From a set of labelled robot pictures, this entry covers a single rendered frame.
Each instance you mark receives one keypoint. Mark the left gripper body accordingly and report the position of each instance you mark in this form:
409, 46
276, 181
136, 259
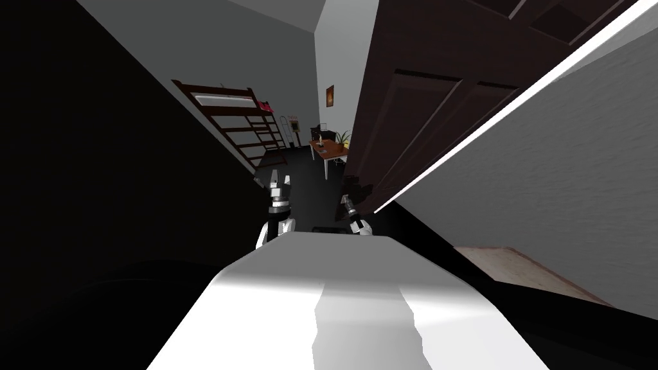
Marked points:
278, 192

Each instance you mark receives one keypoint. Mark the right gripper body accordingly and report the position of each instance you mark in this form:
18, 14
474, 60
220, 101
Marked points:
350, 189

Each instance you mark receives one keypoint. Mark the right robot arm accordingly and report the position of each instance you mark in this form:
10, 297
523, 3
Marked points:
357, 220

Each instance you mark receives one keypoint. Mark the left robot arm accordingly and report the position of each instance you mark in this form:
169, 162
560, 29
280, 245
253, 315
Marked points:
279, 221

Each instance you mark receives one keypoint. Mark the brown wooden desk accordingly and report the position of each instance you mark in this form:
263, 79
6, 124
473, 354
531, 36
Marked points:
329, 149

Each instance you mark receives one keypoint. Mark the black chair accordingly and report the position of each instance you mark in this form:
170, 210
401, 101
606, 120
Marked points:
324, 132

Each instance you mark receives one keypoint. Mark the brown bunk bed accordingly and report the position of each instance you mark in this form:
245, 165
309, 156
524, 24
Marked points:
231, 110

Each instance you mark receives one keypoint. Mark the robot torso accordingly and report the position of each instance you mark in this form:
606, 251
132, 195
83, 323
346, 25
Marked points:
308, 308

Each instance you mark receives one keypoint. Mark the dark brown door leaf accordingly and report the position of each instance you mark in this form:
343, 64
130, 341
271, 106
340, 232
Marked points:
437, 77

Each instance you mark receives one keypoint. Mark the orange framed wall picture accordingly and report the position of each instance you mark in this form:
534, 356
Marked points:
330, 96

